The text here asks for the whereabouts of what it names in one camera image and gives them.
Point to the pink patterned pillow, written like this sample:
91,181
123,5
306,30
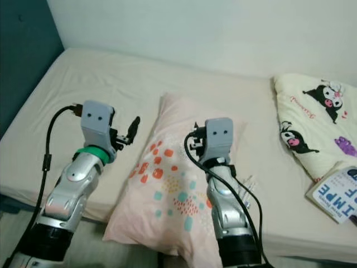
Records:
167,167

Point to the cream Kuromi print blanket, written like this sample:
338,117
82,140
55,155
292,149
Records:
312,128

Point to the white book blue letters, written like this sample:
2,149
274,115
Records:
334,192

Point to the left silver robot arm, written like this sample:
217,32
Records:
75,178

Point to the mattress with cream sheet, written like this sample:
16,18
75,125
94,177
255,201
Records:
117,78

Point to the teal padded headboard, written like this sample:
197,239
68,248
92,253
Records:
28,50

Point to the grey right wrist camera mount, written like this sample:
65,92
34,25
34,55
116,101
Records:
218,137

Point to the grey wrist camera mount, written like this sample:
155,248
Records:
96,123
218,137

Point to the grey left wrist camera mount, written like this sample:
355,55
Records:
96,123

